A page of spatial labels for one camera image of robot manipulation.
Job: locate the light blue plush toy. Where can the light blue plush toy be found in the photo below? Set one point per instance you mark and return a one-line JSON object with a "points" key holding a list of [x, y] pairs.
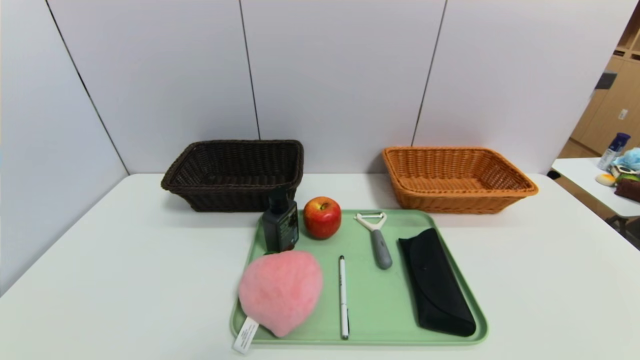
{"points": [[631, 157]]}

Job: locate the dark red pouch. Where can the dark red pouch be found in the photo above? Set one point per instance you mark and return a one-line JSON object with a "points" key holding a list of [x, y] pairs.
{"points": [[630, 190]]}

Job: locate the dark grey wall plate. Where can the dark grey wall plate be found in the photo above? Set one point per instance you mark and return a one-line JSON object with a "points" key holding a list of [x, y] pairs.
{"points": [[606, 81]]}

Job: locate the white black toy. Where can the white black toy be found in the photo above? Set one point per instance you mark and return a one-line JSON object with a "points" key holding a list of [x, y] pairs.
{"points": [[622, 169]]}

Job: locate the dark metal table frame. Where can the dark metal table frame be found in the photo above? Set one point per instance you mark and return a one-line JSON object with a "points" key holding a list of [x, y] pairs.
{"points": [[625, 230]]}

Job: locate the green toy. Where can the green toy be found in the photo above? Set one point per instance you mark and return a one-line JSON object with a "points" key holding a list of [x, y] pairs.
{"points": [[629, 177]]}

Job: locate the pink plush peach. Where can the pink plush peach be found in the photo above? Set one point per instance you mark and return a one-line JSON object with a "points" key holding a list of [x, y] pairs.
{"points": [[280, 290]]}

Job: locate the dark pump bottle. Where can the dark pump bottle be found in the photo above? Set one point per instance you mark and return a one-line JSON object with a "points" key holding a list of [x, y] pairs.
{"points": [[280, 227]]}

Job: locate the clear bottle blue cap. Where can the clear bottle blue cap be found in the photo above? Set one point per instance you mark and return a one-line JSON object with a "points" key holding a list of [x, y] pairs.
{"points": [[614, 150]]}

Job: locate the orange wicker basket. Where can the orange wicker basket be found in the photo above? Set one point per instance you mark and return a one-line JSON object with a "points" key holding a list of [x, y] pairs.
{"points": [[450, 200]]}

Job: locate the red apple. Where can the red apple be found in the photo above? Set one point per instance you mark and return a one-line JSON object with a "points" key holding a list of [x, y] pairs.
{"points": [[322, 220]]}

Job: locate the black glasses case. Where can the black glasses case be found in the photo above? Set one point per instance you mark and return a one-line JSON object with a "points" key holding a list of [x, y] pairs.
{"points": [[435, 285]]}

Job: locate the white pen black cap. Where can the white pen black cap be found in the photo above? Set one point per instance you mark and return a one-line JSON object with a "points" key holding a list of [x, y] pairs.
{"points": [[343, 300]]}

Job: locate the white side table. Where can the white side table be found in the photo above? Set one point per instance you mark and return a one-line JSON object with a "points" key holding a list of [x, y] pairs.
{"points": [[585, 175]]}

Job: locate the wooden cabinet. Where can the wooden cabinet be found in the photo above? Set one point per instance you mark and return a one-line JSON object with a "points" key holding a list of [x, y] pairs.
{"points": [[610, 115]]}

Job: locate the dark brown wicker basket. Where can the dark brown wicker basket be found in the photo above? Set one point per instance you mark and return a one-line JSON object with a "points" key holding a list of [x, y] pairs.
{"points": [[225, 200]]}

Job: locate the light green plastic tray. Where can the light green plastic tray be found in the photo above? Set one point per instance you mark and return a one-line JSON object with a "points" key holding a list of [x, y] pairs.
{"points": [[370, 300]]}

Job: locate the yellow white round toy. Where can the yellow white round toy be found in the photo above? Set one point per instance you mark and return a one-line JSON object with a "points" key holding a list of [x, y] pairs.
{"points": [[605, 180]]}

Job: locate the white wall socket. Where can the white wall socket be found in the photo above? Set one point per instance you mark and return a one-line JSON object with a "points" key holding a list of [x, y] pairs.
{"points": [[623, 114]]}

